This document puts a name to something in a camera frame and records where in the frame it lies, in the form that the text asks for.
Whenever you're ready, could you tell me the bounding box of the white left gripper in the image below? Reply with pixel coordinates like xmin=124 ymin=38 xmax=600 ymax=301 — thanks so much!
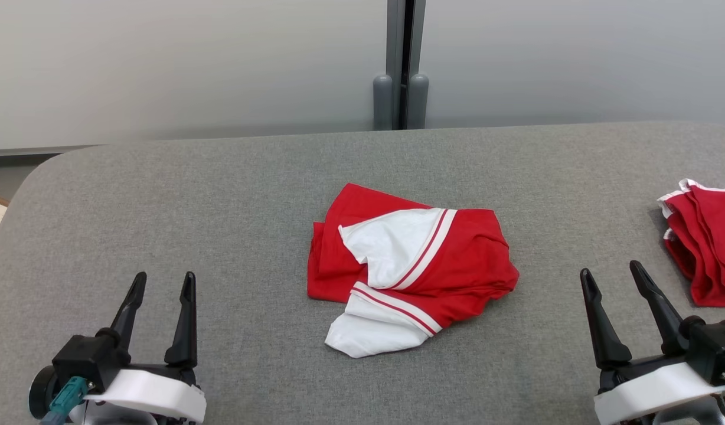
xmin=28 ymin=272 xmax=207 ymax=425

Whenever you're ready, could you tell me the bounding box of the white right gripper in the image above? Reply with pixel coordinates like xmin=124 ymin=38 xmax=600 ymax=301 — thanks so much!
xmin=580 ymin=260 xmax=725 ymax=425

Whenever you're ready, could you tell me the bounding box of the red garment with white trim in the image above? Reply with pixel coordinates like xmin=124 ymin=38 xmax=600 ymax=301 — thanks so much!
xmin=657 ymin=178 xmax=725 ymax=308

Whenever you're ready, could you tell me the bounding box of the red shirt with white sleeves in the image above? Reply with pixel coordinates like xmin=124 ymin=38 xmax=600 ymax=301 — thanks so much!
xmin=306 ymin=182 xmax=521 ymax=359

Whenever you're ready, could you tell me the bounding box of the teal left cable connector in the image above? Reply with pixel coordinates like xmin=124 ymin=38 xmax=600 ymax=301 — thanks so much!
xmin=40 ymin=376 xmax=90 ymax=425

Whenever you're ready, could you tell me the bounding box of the grey wall base rail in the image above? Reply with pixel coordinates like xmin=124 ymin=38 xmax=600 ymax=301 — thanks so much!
xmin=0 ymin=143 xmax=106 ymax=159

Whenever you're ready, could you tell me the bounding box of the rounded grey post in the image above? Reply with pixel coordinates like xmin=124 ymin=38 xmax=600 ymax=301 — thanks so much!
xmin=373 ymin=74 xmax=394 ymax=131
xmin=407 ymin=73 xmax=430 ymax=130

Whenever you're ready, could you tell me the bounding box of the grey partition frame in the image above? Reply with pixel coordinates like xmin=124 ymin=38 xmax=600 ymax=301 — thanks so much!
xmin=386 ymin=0 xmax=427 ymax=130

